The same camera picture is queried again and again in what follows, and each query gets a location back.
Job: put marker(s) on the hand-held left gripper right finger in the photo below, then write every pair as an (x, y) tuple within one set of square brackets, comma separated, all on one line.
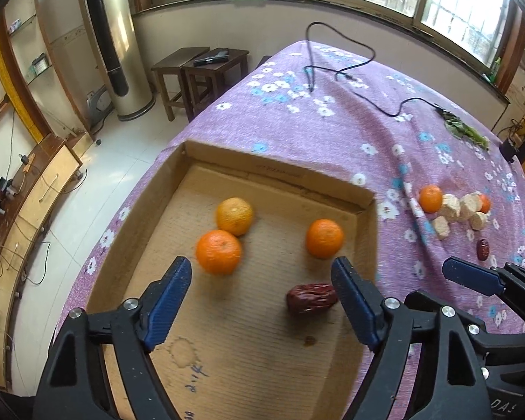
[(354, 306)]

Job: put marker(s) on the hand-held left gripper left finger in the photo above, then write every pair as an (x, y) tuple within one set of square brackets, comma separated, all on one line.
[(170, 302)]

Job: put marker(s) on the dried red date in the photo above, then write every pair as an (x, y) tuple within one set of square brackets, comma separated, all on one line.
[(311, 299), (482, 249)]

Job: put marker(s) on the bright orange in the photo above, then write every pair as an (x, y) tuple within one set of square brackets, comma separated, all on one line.
[(431, 198), (218, 252), (324, 238)]

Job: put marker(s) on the shallow cardboard box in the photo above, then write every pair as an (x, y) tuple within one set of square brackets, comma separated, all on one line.
[(245, 358)]

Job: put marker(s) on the small orange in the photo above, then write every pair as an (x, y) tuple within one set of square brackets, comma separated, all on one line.
[(485, 204)]

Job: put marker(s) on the pale yellowish orange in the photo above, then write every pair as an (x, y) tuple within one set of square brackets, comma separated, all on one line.
[(234, 215)]

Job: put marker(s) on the green leafy vegetable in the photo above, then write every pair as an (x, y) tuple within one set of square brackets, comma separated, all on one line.
[(459, 129)]

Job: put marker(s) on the purple floral tablecloth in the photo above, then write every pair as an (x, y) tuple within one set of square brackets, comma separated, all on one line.
[(332, 140)]

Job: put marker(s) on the wooden low counter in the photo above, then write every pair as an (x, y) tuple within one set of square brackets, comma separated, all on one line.
[(35, 192)]

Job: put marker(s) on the green bottle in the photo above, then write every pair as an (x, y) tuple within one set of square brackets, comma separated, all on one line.
[(495, 69)]

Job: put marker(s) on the grey floor appliance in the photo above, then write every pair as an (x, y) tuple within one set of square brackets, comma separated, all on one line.
[(98, 103)]

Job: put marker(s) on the dark wooden stool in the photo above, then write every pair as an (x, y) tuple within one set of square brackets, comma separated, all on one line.
[(218, 72), (175, 59)]

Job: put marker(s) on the black flat device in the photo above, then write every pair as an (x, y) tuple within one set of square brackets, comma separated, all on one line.
[(211, 57)]

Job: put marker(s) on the golden tower air conditioner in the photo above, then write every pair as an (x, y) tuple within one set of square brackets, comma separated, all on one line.
[(127, 52)]

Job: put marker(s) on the small white green box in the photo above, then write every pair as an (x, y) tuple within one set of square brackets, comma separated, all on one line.
[(39, 64)]

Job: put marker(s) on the wooden wall shelf cabinet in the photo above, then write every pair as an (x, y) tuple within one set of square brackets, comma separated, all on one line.
[(22, 74)]

